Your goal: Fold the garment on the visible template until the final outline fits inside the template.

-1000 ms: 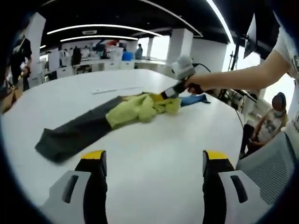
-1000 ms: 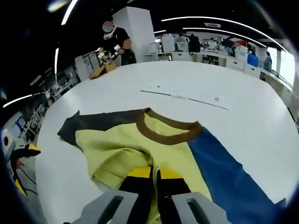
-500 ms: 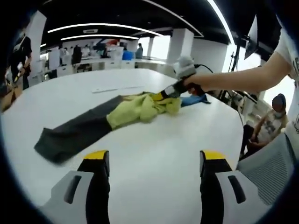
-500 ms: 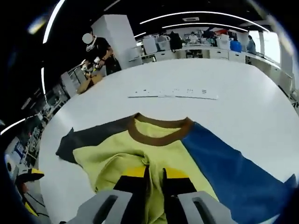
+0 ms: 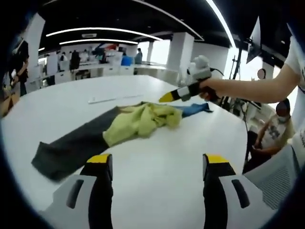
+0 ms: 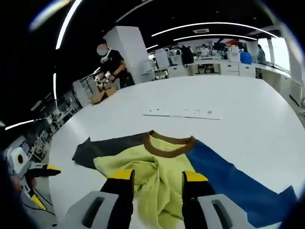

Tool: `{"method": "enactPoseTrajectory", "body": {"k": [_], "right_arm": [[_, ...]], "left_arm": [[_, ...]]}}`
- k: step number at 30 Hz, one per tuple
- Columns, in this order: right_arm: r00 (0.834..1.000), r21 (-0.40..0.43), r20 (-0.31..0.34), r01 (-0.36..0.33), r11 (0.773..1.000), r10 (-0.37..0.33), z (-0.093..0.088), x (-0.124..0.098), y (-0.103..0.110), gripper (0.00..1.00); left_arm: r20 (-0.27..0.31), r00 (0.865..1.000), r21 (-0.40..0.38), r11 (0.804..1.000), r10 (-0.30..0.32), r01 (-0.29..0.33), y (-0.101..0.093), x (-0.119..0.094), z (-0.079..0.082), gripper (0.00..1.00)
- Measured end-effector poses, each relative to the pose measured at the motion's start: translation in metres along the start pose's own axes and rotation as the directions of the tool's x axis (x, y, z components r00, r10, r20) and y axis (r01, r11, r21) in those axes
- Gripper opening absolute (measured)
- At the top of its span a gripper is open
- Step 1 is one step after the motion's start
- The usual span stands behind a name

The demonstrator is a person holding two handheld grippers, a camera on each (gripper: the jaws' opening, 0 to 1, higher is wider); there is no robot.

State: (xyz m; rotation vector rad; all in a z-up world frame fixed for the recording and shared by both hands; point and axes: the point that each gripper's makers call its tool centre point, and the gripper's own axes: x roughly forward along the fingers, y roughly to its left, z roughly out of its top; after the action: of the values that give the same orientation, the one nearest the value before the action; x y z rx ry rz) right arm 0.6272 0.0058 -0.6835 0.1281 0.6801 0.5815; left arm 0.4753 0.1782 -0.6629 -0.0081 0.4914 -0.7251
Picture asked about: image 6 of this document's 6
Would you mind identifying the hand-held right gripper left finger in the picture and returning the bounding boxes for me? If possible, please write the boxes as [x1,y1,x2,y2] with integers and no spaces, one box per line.
[64,169,136,229]

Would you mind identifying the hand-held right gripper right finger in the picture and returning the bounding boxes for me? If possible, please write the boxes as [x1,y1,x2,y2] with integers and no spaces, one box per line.
[182,170,261,229]

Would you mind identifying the yellow grey blue garment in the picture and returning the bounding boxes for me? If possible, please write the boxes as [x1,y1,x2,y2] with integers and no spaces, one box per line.
[72,130,299,229]

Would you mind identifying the brown cardboard box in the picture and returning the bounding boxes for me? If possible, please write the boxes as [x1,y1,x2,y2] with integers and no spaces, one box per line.
[89,86,118,105]

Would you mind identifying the white printed paper strip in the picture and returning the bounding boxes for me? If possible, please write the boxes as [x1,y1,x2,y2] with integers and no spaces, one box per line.
[142,108,223,121]

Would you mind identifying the white workbench row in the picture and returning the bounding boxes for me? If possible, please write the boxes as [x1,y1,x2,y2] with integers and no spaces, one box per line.
[152,56,293,79]

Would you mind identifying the black jacket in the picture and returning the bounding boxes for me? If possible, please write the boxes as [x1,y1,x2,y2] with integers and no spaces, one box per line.
[181,46,194,67]

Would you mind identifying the blue container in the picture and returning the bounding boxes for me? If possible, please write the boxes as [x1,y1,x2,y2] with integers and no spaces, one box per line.
[239,51,254,64]

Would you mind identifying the curved ceiling light strip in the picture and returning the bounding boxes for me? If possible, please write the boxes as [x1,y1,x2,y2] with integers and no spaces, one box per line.
[173,33,258,42]
[151,22,279,38]

